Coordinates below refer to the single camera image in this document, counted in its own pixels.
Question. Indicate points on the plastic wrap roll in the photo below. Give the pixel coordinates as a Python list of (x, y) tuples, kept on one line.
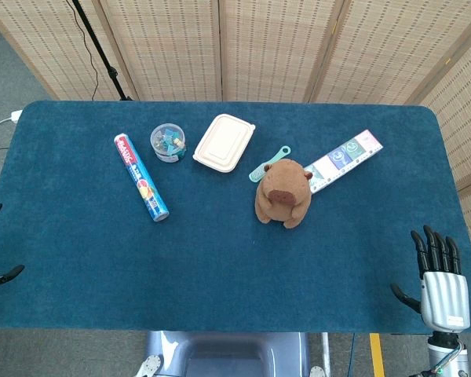
[(141, 176)]

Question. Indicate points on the white power adapter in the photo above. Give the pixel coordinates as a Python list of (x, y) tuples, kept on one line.
[(15, 116)]

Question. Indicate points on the clear jar of binder clips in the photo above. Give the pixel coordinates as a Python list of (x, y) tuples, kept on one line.
[(168, 142)]

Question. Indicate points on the blue table cloth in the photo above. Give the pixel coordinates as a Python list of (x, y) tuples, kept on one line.
[(220, 251)]

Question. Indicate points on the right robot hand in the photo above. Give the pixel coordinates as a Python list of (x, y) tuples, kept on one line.
[(444, 292)]

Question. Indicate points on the mint green comb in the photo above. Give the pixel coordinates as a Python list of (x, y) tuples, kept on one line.
[(269, 165)]

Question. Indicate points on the beige lidded food container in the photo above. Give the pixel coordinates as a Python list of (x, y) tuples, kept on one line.
[(223, 143)]

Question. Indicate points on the brown capybara plush toy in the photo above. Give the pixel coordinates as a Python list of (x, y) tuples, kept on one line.
[(284, 192)]

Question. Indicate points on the yellow floor tape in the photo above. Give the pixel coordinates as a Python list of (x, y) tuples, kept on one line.
[(377, 355)]

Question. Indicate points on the long flat printed box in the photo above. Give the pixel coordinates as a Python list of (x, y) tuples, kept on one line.
[(345, 157)]

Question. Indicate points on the robot base body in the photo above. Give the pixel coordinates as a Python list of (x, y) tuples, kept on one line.
[(227, 353)]

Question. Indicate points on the black tripod stand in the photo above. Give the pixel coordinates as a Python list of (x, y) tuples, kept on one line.
[(102, 51)]

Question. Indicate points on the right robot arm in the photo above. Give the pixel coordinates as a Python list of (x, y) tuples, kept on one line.
[(447, 353)]

